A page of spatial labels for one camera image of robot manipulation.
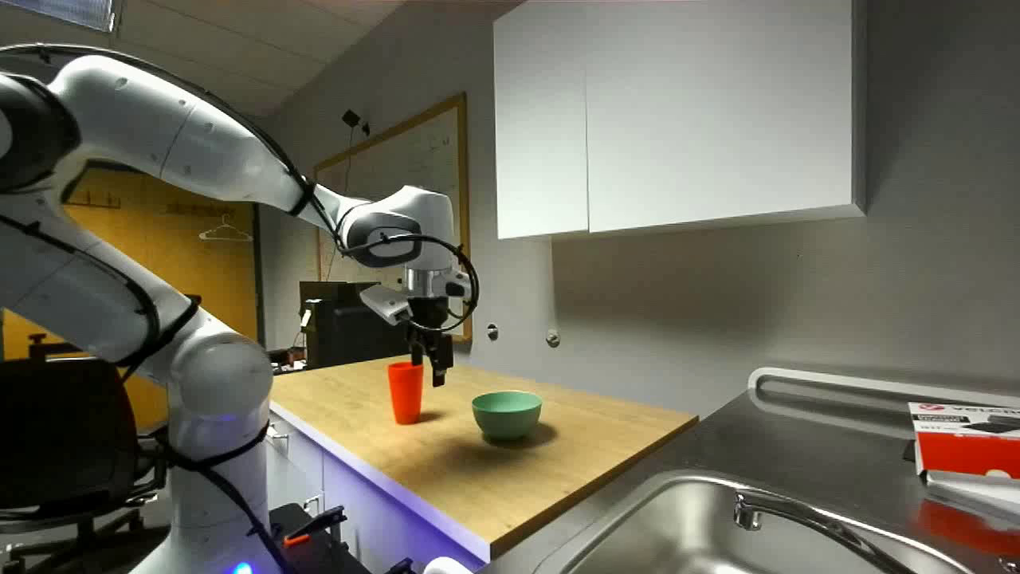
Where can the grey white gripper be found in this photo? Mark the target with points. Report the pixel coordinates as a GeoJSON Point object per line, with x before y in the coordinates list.
{"type": "Point", "coordinates": [434, 284]}

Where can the orange plastic cup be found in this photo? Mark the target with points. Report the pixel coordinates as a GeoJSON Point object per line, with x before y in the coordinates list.
{"type": "Point", "coordinates": [405, 392]}

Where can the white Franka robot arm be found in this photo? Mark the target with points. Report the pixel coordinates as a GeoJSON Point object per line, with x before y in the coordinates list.
{"type": "Point", "coordinates": [162, 128]}

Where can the mint green bowl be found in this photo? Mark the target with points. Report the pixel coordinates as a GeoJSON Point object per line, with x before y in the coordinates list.
{"type": "Point", "coordinates": [508, 416]}

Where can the black microwave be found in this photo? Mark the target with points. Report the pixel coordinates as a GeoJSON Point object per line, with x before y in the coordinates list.
{"type": "Point", "coordinates": [345, 329]}

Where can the white base cabinet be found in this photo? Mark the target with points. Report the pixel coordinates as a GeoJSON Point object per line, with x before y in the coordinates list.
{"type": "Point", "coordinates": [353, 498]}

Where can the wood framed whiteboard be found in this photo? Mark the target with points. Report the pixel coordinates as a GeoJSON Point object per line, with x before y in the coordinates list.
{"type": "Point", "coordinates": [434, 148]}

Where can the black device with orange button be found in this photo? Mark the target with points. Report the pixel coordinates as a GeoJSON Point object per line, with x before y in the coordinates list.
{"type": "Point", "coordinates": [313, 543]}

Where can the yellow door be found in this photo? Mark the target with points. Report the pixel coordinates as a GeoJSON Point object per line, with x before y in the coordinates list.
{"type": "Point", "coordinates": [212, 289]}

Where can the narrow white cabinet door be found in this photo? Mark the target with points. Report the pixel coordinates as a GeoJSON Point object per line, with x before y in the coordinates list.
{"type": "Point", "coordinates": [539, 116]}

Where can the stainless steel sink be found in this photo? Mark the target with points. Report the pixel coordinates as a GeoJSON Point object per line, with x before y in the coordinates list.
{"type": "Point", "coordinates": [681, 532]}

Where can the black office chair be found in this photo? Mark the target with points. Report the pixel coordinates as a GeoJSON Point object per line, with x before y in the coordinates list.
{"type": "Point", "coordinates": [59, 436]}

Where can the wide white cabinet door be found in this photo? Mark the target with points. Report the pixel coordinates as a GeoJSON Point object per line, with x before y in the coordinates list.
{"type": "Point", "coordinates": [721, 107]}

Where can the chrome sink faucet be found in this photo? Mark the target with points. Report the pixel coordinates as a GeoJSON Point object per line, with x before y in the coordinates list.
{"type": "Point", "coordinates": [808, 518]}

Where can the ceiling light panel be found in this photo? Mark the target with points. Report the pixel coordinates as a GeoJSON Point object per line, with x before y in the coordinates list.
{"type": "Point", "coordinates": [74, 10]}

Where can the red and white box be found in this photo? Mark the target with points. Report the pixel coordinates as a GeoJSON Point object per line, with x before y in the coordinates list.
{"type": "Point", "coordinates": [968, 449]}

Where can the round wall knob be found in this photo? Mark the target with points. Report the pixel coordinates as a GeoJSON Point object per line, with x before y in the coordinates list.
{"type": "Point", "coordinates": [492, 332]}
{"type": "Point", "coordinates": [552, 340]}

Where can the small black wall device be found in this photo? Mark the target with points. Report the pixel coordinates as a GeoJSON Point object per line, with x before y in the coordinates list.
{"type": "Point", "coordinates": [353, 116]}

